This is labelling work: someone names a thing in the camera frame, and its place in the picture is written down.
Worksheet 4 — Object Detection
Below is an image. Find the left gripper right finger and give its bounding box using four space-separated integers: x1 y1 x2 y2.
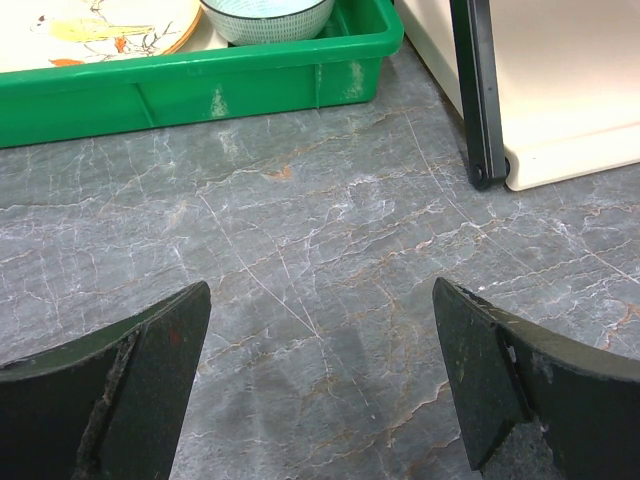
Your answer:
432 277 639 479

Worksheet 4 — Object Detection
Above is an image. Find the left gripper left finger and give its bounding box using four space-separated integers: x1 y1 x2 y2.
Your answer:
1 281 211 479

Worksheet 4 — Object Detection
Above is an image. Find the cream three-tier shelf rack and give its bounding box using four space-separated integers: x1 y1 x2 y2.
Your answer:
395 1 639 191

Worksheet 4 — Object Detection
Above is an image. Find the floral ceramic plate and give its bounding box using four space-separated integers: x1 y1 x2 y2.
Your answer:
1 0 202 73

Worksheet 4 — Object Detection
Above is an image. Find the light green ceramic bowl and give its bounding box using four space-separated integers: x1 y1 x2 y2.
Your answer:
201 0 335 46

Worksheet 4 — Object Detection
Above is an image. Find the green plastic tray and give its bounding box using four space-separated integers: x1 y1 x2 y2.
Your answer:
1 1 404 147

